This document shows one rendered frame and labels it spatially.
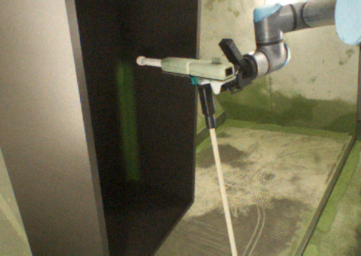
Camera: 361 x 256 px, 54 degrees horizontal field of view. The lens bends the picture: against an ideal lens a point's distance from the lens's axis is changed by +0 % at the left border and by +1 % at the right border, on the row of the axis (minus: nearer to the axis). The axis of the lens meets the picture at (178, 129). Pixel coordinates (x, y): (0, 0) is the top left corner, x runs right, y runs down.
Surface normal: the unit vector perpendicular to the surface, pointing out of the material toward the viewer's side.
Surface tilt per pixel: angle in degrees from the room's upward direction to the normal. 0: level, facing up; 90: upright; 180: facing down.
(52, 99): 90
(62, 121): 90
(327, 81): 90
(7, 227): 57
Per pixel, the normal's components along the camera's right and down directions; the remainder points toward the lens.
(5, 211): 0.58, -0.40
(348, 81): -0.56, 0.44
